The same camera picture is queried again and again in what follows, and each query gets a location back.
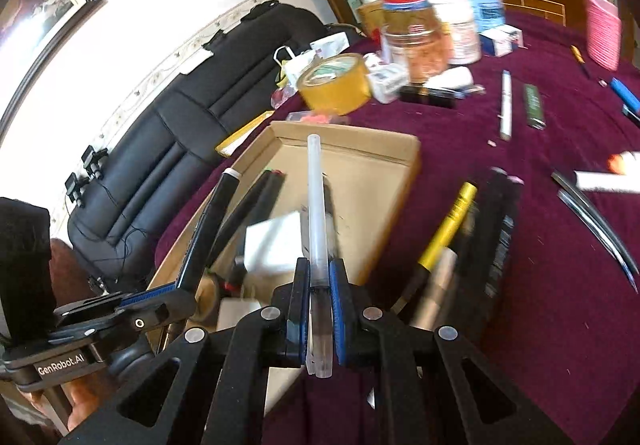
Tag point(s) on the black lipstick tube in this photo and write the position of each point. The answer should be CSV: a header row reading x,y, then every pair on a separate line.
x,y
429,96

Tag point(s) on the white paper bag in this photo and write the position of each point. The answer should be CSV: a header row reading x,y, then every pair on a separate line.
x,y
292,66

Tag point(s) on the blue white small box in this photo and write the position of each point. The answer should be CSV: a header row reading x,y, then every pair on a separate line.
x,y
501,41

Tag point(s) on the yellow packing tape roll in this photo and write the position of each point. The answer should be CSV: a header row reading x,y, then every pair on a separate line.
x,y
337,85

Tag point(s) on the clear jar with label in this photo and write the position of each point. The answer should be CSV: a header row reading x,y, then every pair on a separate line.
x,y
415,41

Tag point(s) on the white pen on table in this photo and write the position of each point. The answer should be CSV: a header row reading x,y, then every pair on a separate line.
x,y
506,106

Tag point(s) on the translucent white pen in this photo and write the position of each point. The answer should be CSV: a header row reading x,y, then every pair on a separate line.
x,y
320,344

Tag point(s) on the green metal pen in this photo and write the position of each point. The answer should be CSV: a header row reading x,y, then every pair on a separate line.
x,y
533,107

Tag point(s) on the cardboard box tray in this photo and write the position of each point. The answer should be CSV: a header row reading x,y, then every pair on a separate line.
x,y
370,173

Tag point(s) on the maroon table cloth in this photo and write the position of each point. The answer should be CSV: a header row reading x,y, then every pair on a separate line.
x,y
537,293

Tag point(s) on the white medicine bottle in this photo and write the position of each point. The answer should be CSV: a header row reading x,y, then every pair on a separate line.
x,y
464,42

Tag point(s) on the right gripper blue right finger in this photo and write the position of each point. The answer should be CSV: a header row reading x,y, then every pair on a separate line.
x,y
344,313

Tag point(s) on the small white barcode box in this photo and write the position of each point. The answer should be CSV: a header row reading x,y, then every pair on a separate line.
x,y
385,82

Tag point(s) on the brown tape roll in box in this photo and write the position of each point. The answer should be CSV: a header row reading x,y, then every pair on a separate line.
x,y
211,291

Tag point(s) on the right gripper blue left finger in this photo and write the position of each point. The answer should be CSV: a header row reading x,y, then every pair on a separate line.
x,y
298,314

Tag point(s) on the white glue bottle orange cap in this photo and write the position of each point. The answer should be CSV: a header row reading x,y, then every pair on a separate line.
x,y
622,175

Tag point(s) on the framed picture on wall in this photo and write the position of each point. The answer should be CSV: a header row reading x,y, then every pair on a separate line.
x,y
32,31

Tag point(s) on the black leather sofa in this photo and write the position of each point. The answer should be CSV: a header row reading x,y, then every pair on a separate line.
x,y
170,149

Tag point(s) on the yellow flat box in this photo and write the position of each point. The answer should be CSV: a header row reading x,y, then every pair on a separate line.
x,y
236,139

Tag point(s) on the yellow highlighter pen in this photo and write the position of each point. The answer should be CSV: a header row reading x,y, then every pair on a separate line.
x,y
443,236

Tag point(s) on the left hand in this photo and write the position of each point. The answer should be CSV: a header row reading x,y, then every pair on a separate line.
x,y
86,394

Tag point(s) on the black marker red cap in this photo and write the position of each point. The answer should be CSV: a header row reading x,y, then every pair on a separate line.
x,y
260,211

